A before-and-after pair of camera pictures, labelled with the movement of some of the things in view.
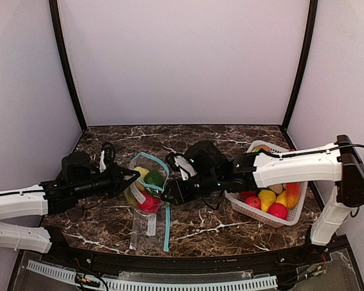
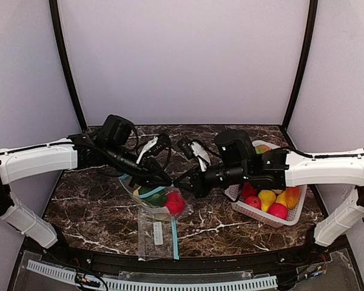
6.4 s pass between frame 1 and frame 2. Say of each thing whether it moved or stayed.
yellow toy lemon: stayed
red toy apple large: moved
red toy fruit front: stayed
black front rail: stayed
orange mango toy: stayed
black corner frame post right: stayed
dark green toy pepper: moved
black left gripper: moved
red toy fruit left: stayed
